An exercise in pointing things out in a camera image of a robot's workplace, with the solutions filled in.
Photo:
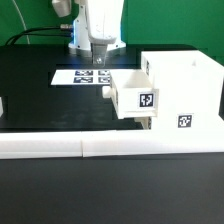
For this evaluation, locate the white marker sheet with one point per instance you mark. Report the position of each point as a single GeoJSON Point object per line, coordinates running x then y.
{"type": "Point", "coordinates": [81, 77]}

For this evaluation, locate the white L-shaped fence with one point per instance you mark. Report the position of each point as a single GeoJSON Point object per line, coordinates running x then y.
{"type": "Point", "coordinates": [108, 143]}

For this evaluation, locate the white drawer cabinet box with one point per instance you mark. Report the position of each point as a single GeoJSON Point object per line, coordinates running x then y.
{"type": "Point", "coordinates": [190, 85]}

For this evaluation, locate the white drawer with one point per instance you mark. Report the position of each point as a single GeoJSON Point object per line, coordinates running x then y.
{"type": "Point", "coordinates": [146, 122]}
{"type": "Point", "coordinates": [132, 94]}

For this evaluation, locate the white front drawer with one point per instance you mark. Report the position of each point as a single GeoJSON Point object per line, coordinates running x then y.
{"type": "Point", "coordinates": [146, 122]}

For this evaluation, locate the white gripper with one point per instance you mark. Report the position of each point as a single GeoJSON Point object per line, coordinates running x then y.
{"type": "Point", "coordinates": [103, 22]}

